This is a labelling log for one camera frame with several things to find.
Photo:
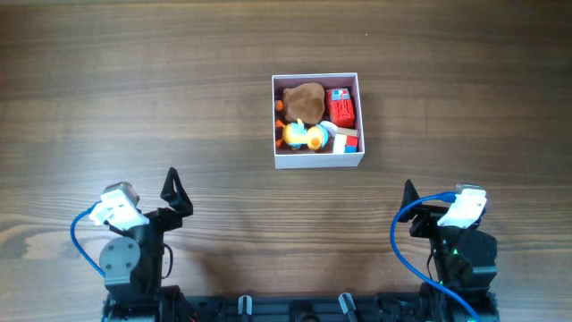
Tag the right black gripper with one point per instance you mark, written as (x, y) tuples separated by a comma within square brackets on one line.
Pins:
[(428, 217)]

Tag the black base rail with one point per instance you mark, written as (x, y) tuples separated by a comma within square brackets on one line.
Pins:
[(393, 306)]

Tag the white cardboard box pink inside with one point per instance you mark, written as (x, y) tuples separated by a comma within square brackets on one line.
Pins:
[(286, 158)]

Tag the yellow duck toy blue hat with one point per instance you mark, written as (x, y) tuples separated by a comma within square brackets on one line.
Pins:
[(295, 135)]

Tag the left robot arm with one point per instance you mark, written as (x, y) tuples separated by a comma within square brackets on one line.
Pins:
[(132, 263)]

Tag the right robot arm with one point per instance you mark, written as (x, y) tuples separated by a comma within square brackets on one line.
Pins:
[(464, 257)]

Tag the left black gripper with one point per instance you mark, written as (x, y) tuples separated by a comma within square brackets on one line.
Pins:
[(176, 199)]

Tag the brown plush toy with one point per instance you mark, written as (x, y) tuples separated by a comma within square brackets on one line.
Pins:
[(304, 102)]

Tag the red toy truck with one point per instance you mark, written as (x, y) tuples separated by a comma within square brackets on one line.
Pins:
[(339, 107)]

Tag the colourful puzzle cube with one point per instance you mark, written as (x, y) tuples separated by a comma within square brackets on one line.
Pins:
[(344, 144)]

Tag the white wooden rattle drum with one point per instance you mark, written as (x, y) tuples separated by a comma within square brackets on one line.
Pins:
[(334, 129)]

